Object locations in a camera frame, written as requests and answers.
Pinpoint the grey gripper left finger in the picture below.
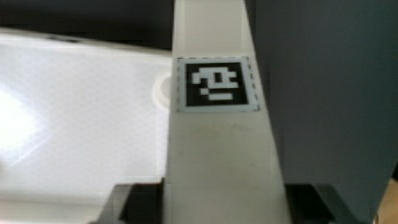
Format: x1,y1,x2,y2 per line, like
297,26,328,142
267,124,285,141
88,179,166,224

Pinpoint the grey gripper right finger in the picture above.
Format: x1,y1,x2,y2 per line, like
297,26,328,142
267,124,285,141
285,183,376,224

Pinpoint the white desk leg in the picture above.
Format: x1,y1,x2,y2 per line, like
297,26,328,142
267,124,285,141
164,0,292,224

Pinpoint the white desk top tray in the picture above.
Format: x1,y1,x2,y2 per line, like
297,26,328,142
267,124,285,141
0,28,171,224

